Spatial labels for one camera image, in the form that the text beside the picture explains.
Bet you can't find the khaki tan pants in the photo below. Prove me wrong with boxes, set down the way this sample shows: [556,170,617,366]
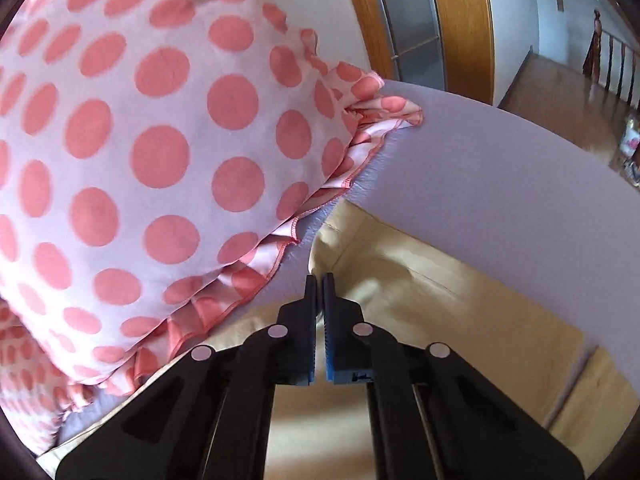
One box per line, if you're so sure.
[37,199,640,480]

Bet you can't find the pink polka dot pillow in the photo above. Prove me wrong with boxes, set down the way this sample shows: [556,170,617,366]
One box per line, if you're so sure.
[1,0,423,385]
[0,302,94,456]

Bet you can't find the wooden framed glass door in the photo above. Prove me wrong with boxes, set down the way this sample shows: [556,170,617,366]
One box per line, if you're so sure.
[352,0,495,104]

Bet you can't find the wooden stair railing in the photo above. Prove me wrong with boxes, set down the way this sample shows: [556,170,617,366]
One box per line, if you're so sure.
[596,0,639,110]

